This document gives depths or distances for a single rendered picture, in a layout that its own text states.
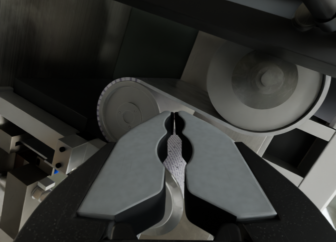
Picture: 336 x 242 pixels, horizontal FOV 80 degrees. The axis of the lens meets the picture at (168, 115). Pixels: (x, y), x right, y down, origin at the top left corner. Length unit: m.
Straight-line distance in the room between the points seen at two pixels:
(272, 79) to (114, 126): 0.27
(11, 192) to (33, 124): 0.19
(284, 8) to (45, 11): 0.45
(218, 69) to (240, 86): 0.07
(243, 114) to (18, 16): 0.44
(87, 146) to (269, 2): 0.31
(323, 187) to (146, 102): 0.55
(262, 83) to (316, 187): 0.56
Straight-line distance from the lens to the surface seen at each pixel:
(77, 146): 0.35
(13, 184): 0.55
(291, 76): 0.24
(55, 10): 0.55
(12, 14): 0.50
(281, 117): 0.30
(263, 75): 0.18
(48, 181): 0.53
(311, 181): 0.70
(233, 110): 0.30
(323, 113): 0.36
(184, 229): 0.83
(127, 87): 0.35
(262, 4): 0.20
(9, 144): 0.56
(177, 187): 0.34
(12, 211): 0.59
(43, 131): 0.42
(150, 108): 0.33
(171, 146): 0.44
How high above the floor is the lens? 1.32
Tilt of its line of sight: 15 degrees down
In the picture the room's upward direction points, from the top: 116 degrees clockwise
